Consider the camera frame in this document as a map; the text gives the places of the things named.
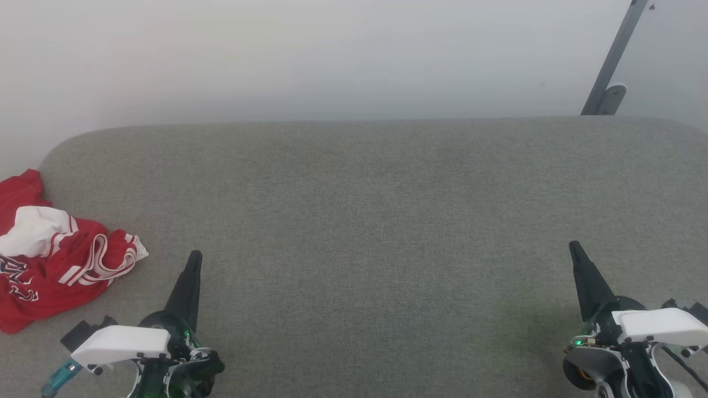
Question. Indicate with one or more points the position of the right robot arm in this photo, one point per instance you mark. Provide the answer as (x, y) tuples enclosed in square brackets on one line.
[(589, 367)]

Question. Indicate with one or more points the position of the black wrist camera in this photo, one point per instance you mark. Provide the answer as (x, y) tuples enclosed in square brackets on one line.
[(83, 333), (691, 310)]

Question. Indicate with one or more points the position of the grey rounded metal bracket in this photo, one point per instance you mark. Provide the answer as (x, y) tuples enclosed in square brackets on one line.
[(613, 99)]

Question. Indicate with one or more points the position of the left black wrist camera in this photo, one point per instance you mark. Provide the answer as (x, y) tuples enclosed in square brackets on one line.
[(83, 333)]

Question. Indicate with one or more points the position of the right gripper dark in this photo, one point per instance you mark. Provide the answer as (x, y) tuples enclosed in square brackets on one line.
[(608, 318)]

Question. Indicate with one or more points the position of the grey fabric sofa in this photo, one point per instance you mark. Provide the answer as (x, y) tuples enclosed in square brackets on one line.
[(376, 232)]

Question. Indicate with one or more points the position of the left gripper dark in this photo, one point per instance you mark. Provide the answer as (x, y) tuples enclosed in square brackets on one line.
[(177, 331)]

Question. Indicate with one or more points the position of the grey slanted metal bar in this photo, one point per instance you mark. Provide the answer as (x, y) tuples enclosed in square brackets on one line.
[(617, 52)]

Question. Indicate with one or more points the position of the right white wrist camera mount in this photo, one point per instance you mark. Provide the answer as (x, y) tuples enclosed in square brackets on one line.
[(661, 325)]

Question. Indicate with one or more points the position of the red and white sports jersey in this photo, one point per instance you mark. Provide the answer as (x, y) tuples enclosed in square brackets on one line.
[(50, 271)]

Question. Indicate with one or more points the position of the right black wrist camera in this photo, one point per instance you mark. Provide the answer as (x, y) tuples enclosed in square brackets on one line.
[(691, 310)]

